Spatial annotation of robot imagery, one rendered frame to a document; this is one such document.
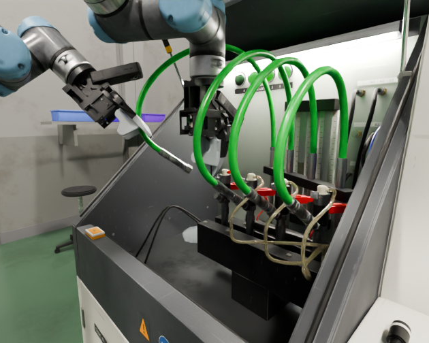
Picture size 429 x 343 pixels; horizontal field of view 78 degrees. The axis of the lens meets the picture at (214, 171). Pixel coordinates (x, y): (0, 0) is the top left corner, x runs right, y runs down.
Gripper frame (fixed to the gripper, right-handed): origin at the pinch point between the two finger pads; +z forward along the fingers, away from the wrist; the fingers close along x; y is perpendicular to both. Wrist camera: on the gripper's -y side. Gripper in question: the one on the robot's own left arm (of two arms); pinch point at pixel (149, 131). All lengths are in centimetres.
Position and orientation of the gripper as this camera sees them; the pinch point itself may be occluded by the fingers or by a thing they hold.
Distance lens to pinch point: 65.3
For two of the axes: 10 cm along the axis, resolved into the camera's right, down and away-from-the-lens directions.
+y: -7.0, 7.1, -1.3
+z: 7.1, 7.0, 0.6
